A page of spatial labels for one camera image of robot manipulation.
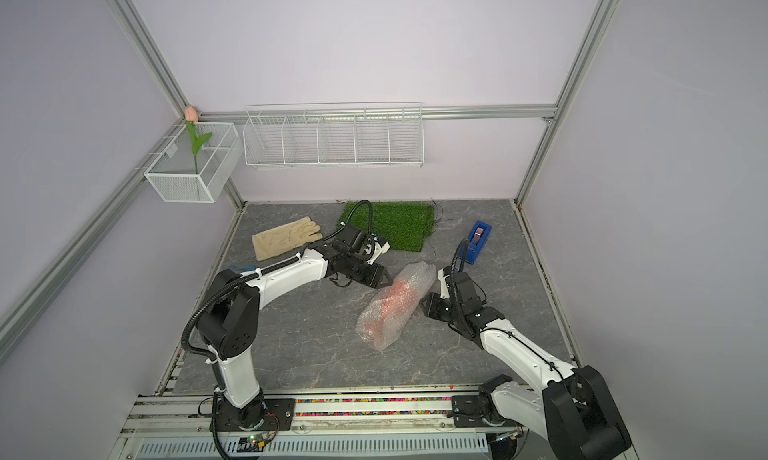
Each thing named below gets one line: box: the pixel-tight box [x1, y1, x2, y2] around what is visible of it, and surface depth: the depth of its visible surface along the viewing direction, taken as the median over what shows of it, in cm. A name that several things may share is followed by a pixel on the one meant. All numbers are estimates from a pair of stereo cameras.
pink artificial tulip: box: [185, 106, 213, 175], surface depth 92 cm
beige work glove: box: [252, 216, 323, 262], surface depth 111 cm
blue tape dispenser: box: [464, 220, 493, 265], surface depth 104 cm
